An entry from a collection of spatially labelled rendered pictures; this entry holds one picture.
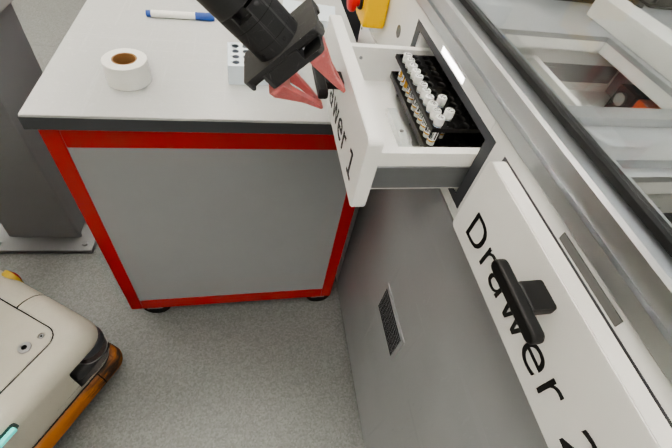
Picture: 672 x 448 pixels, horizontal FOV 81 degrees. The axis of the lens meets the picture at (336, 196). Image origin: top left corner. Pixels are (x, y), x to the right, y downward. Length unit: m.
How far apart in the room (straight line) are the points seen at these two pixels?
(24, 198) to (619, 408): 1.40
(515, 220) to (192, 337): 1.05
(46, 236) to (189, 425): 0.77
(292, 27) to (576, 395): 0.41
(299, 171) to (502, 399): 0.51
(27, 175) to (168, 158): 0.65
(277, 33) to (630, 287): 0.37
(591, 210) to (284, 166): 0.55
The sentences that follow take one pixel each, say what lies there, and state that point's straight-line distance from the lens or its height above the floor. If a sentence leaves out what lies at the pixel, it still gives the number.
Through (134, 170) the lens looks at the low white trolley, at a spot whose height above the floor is 0.63.
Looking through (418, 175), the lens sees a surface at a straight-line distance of 0.49.
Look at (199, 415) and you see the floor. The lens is 1.22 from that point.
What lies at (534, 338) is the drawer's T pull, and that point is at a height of 0.91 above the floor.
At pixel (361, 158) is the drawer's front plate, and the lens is 0.43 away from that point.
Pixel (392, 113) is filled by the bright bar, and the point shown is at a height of 0.85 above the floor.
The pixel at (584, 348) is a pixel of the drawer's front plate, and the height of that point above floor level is 0.91.
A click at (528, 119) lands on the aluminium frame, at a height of 0.98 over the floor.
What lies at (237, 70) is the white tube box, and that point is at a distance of 0.75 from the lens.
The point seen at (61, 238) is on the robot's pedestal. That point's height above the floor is 0.02.
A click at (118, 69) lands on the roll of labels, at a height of 0.80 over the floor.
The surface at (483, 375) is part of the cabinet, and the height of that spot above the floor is 0.73.
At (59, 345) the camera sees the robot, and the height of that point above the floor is 0.28.
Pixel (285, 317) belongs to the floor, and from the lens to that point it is 1.30.
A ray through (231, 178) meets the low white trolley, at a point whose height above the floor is 0.61.
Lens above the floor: 1.18
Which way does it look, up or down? 47 degrees down
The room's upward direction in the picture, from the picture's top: 13 degrees clockwise
